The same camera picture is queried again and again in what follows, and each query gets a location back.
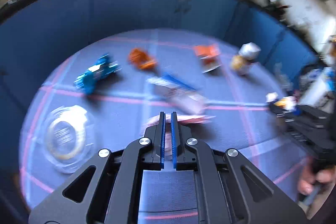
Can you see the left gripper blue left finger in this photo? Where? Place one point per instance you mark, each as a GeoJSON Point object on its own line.
{"type": "Point", "coordinates": [159, 142]}

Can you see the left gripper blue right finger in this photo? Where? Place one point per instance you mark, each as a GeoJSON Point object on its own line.
{"type": "Point", "coordinates": [176, 145]}

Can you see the yellow carton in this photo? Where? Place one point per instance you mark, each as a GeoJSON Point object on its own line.
{"type": "Point", "coordinates": [287, 103]}

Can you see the orange peel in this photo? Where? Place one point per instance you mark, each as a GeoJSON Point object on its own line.
{"type": "Point", "coordinates": [141, 59]}

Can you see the brown medicine bottle white cap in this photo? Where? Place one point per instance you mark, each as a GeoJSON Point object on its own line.
{"type": "Point", "coordinates": [245, 58]}

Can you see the pink wrapper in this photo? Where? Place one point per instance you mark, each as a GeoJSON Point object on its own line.
{"type": "Point", "coordinates": [184, 119]}

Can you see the blue kitchen cabinets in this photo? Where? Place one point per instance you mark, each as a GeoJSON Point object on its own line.
{"type": "Point", "coordinates": [37, 35]}

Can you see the person's right hand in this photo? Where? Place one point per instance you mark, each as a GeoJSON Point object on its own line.
{"type": "Point", "coordinates": [308, 178]}

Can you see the flattened blue white carton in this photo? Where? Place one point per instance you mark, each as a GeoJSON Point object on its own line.
{"type": "Point", "coordinates": [178, 93]}

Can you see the blue checked tablecloth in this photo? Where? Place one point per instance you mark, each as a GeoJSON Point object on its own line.
{"type": "Point", "coordinates": [152, 126]}

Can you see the red white crumpled carton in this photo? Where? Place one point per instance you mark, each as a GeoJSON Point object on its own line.
{"type": "Point", "coordinates": [208, 56]}

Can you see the blue foil wrapper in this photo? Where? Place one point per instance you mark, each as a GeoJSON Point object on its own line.
{"type": "Point", "coordinates": [100, 70]}

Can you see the clear plastic lid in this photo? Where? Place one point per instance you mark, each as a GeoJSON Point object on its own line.
{"type": "Point", "coordinates": [68, 138]}

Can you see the black wok with lid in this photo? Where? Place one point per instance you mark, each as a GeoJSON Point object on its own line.
{"type": "Point", "coordinates": [276, 7]}

